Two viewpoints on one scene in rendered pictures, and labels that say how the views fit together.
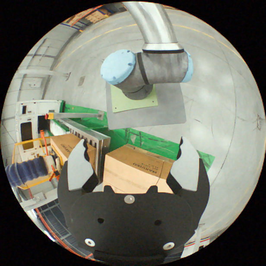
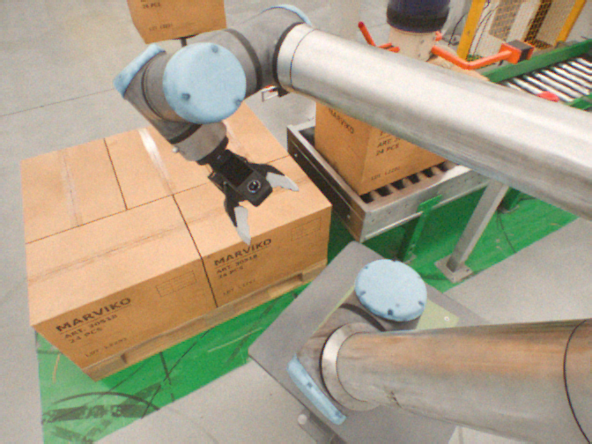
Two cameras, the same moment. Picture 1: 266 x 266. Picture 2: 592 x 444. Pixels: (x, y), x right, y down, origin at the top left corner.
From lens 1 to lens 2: 0.63 m
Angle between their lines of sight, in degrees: 23
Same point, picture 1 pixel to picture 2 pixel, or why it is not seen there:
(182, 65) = (307, 354)
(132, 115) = (336, 288)
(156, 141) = not seen: hidden behind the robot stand
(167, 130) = (269, 381)
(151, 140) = not seen: hidden behind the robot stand
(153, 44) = (356, 331)
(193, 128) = not seen: outside the picture
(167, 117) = (283, 331)
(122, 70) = (362, 279)
